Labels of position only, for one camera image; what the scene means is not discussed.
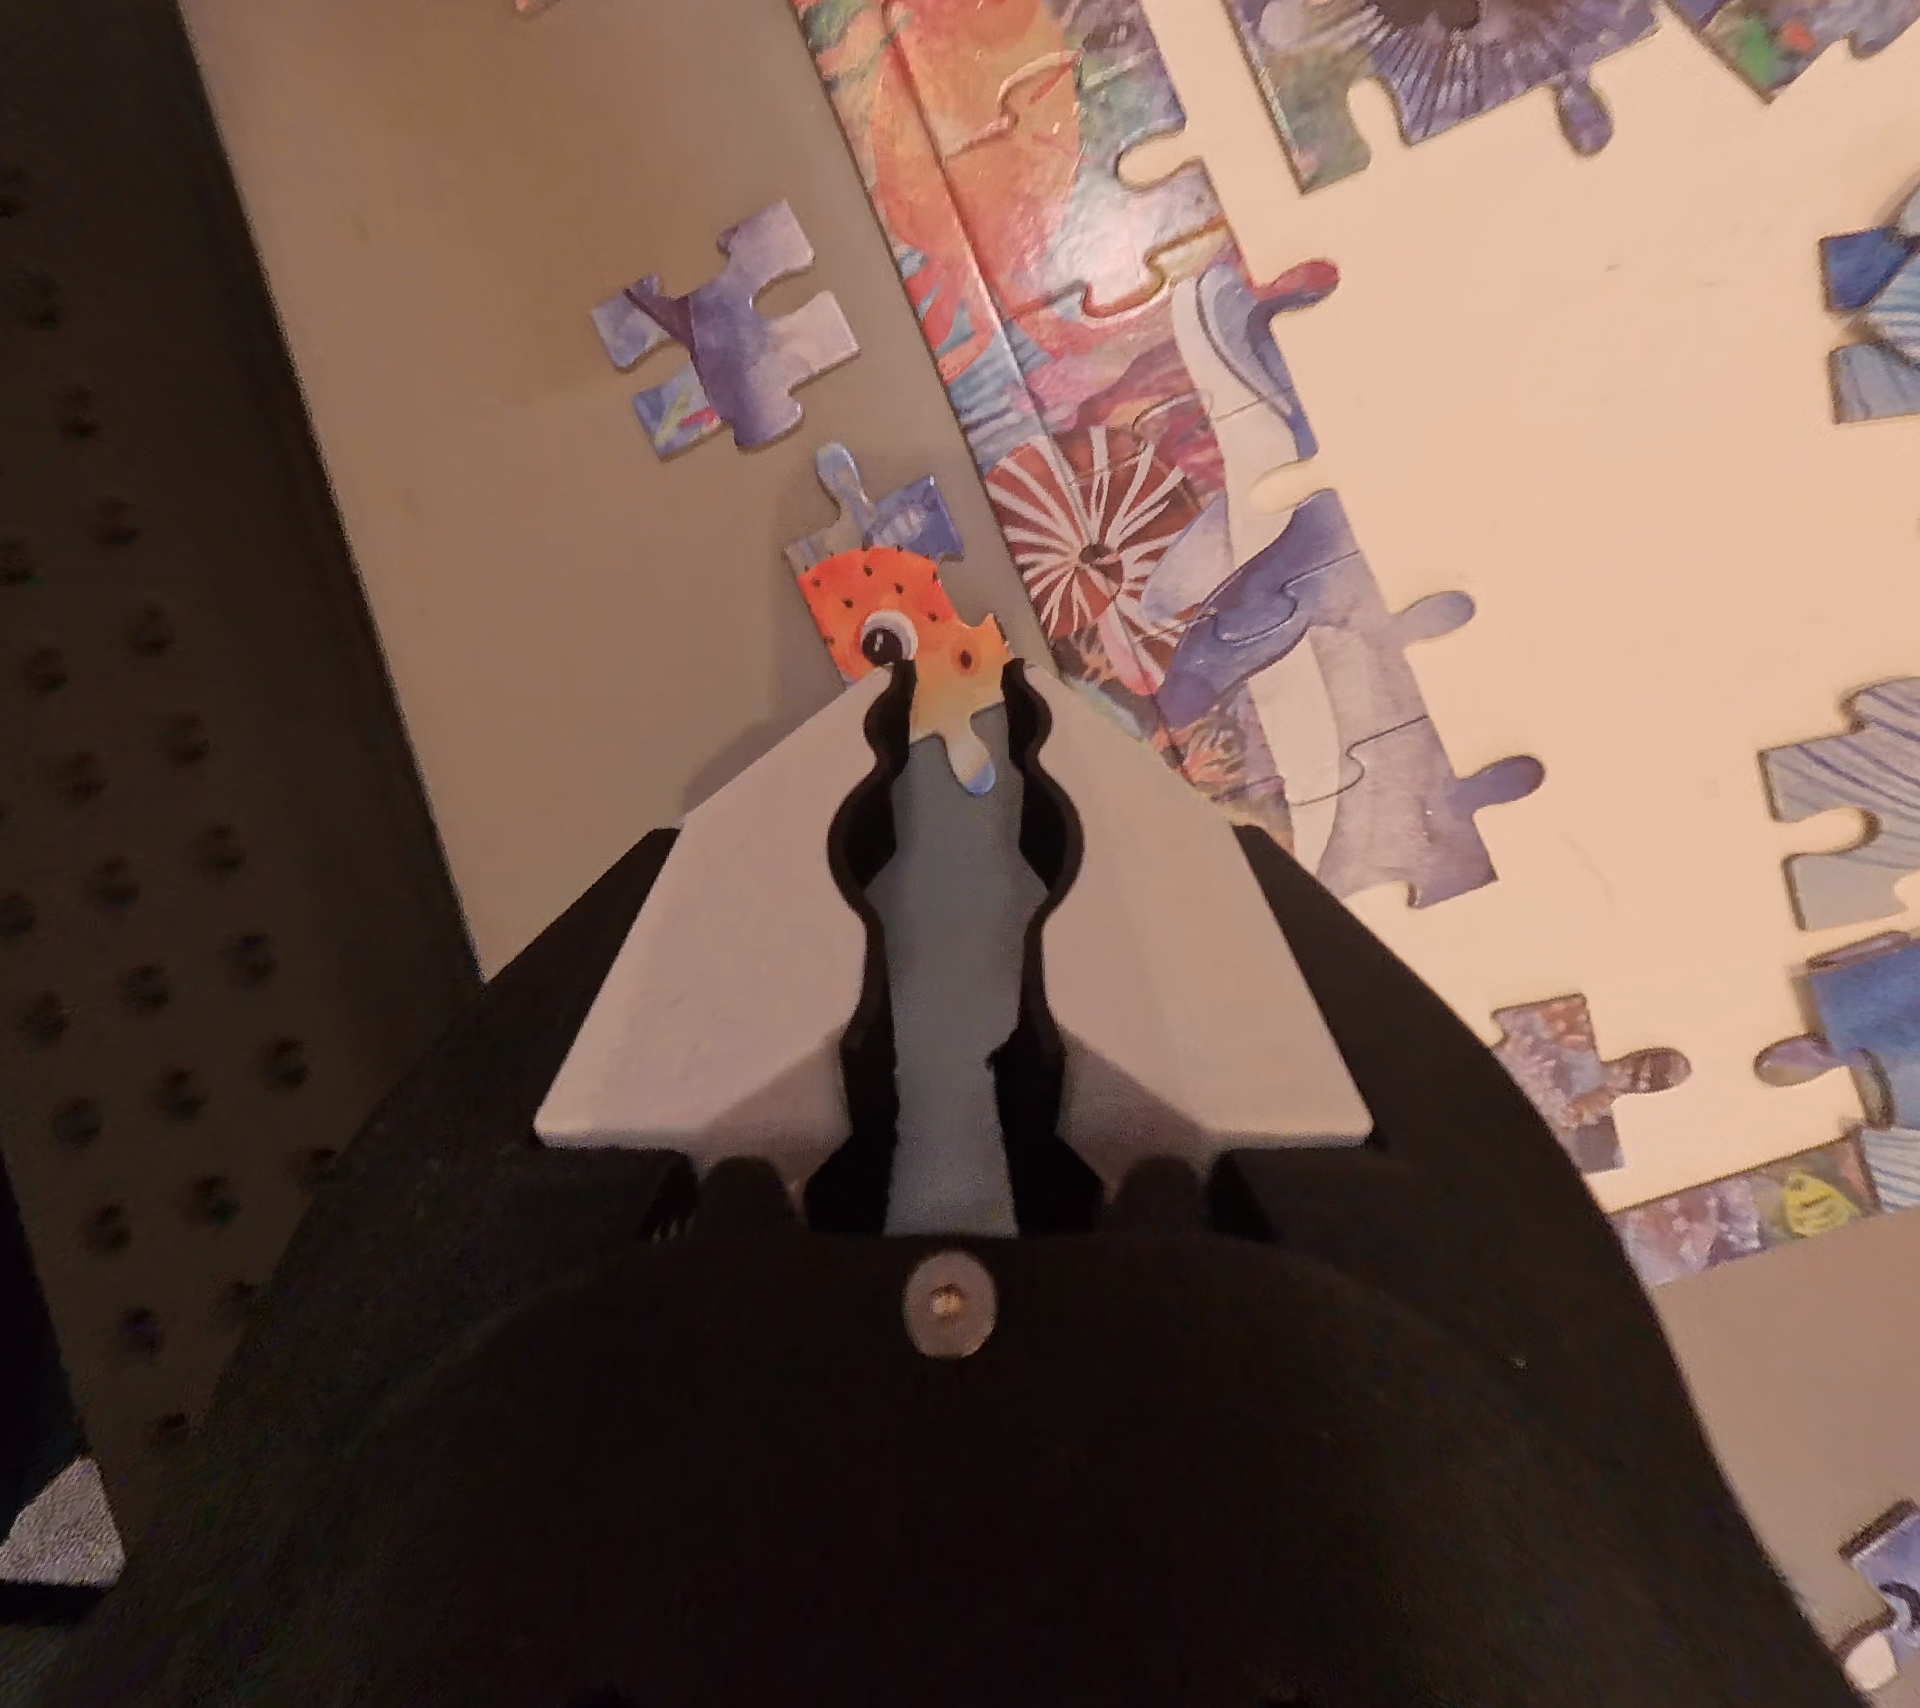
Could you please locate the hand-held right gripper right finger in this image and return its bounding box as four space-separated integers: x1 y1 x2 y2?
1003 658 1374 1238

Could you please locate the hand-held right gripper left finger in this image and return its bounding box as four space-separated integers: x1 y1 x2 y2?
532 658 919 1238

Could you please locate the purple white sail puzzle piece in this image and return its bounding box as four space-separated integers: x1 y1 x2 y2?
1304 747 1549 916

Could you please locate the lavender white whale puzzle piece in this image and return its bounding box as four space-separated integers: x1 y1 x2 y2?
1304 589 1481 809

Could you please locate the lavender coral puzzle piece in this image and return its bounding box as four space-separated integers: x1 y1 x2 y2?
1493 993 1694 1178

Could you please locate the orange print puzzle piece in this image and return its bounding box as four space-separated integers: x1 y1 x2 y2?
787 444 1015 797

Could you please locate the sea print puzzle board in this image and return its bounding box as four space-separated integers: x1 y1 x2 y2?
780 0 1920 1289

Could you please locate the urchin green coral puzzle piece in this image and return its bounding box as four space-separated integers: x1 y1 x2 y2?
1212 0 1383 195

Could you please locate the dark blue fin puzzle piece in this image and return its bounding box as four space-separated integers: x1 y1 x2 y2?
1154 483 1368 720

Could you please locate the purple blue white puzzle piece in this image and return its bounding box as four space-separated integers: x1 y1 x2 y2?
588 199 864 457

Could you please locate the red tipped tail puzzle piece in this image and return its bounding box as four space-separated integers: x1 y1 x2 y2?
1170 260 1345 465

